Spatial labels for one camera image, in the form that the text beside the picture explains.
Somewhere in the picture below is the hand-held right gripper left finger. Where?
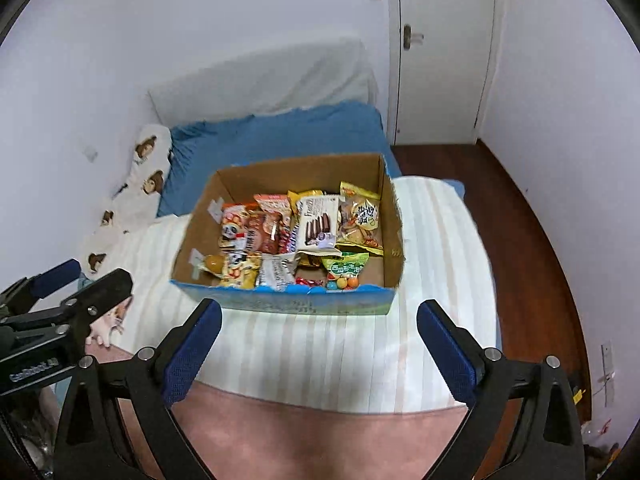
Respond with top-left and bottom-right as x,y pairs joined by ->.
52,299 -> 223,480

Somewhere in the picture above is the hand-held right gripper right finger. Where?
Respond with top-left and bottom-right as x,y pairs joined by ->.
416,299 -> 586,480

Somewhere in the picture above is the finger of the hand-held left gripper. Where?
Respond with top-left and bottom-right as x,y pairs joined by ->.
0,259 -> 82,317
60,270 -> 133,356

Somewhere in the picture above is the orange snack packet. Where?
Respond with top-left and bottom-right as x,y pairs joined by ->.
253,193 -> 293,231

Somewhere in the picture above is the cardboard box with blue print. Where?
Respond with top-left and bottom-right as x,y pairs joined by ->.
169,152 -> 407,317

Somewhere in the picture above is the cartoon printed cloth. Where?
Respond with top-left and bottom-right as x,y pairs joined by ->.
85,297 -> 133,348

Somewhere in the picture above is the clear plastic bag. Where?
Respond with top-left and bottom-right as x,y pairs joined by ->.
10,395 -> 56,476

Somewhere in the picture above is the orange jelly cup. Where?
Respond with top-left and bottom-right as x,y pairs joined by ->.
192,252 -> 227,278

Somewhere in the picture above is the yellow panda snack packet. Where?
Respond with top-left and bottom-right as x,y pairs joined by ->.
217,252 -> 263,291

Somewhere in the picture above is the silver white snack packet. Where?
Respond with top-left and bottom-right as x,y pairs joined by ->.
256,253 -> 301,292

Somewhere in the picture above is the white bear-print pillow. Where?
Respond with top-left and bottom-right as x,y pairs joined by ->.
82,124 -> 173,276

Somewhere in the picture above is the white striped blanket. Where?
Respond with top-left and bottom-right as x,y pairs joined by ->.
107,176 -> 502,413

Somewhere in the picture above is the green candy ball packet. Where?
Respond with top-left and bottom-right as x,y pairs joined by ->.
320,251 -> 370,292

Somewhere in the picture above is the red panda snack packet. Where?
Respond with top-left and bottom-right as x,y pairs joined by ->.
218,203 -> 251,252

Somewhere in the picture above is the pink blanket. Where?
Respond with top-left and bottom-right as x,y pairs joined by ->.
85,345 -> 476,480

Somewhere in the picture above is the red and blue candy bar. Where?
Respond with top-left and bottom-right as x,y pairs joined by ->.
277,225 -> 301,256

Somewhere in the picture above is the yellow cracker packet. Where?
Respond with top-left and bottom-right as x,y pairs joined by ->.
336,181 -> 385,256

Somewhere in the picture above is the white chocolate biscuit packet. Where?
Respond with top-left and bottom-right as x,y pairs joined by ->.
295,195 -> 343,252

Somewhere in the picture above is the plain yellow snack packet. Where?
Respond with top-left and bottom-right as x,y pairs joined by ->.
287,189 -> 326,206

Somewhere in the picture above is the blue bed sheet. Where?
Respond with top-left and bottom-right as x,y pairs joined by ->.
157,101 -> 466,218

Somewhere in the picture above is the white cloth covered headboard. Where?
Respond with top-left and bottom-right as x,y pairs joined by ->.
147,37 -> 378,126

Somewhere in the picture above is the white door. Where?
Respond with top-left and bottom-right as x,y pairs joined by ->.
397,0 -> 496,146

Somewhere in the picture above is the metal door handle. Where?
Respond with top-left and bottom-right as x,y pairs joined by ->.
402,24 -> 425,51

